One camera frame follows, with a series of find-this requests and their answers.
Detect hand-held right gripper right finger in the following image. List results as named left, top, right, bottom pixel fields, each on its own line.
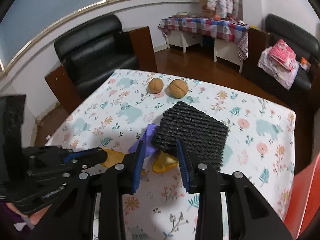
left=176, top=139, right=293, bottom=240

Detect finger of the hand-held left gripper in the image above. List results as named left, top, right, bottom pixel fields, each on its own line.
left=62, top=148, right=100, bottom=162
left=74, top=151, right=108, bottom=174

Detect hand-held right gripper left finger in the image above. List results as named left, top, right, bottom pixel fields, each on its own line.
left=29, top=140, right=148, bottom=240

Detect yellow plastic bag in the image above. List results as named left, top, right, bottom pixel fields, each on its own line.
left=99, top=149, right=180, bottom=174

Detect purple plastic bag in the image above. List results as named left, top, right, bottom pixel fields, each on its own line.
left=128, top=124, right=163, bottom=155

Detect black foam net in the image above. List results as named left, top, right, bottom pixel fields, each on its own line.
left=151, top=101, right=229, bottom=172

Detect pink plastic bin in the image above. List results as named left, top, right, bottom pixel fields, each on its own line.
left=284, top=152, right=320, bottom=239

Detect person's purple clothing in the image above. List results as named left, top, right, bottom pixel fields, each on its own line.
left=0, top=201, right=25, bottom=230

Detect floral tablecloth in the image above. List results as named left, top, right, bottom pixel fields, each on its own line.
left=44, top=69, right=297, bottom=240

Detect large walnut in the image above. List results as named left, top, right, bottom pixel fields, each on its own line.
left=168, top=79, right=189, bottom=97

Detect small walnut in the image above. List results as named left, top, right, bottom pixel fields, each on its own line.
left=148, top=78, right=164, bottom=94

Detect black armchair with wooden sides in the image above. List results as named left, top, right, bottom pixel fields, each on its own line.
left=44, top=14, right=158, bottom=115
left=247, top=14, right=320, bottom=98

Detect white low table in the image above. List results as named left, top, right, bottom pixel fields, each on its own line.
left=166, top=29, right=244, bottom=73

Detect white folded cloth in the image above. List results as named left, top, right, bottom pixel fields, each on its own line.
left=257, top=47, right=300, bottom=90

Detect striped hanging cloth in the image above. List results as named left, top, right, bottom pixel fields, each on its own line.
left=237, top=31, right=250, bottom=61

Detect pink folded clothes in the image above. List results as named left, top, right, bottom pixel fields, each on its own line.
left=269, top=39, right=299, bottom=72

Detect large glass window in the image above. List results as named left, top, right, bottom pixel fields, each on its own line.
left=0, top=0, right=240, bottom=73

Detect small orange packet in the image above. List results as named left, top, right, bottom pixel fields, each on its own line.
left=300, top=57, right=312, bottom=71

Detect brown cardboard box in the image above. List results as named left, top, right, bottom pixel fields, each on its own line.
left=200, top=0, right=215, bottom=17

